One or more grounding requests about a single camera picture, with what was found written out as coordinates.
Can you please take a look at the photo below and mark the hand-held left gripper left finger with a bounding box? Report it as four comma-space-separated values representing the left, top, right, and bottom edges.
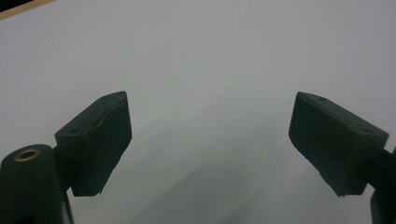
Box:
54, 91, 133, 197

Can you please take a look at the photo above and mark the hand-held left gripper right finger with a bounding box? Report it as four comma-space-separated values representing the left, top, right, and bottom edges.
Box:
288, 91, 390, 198

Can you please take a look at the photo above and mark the white board sheet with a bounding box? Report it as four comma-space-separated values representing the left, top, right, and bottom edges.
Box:
0, 0, 396, 224

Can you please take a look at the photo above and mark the wooden table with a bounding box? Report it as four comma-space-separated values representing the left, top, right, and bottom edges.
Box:
0, 0, 57, 21

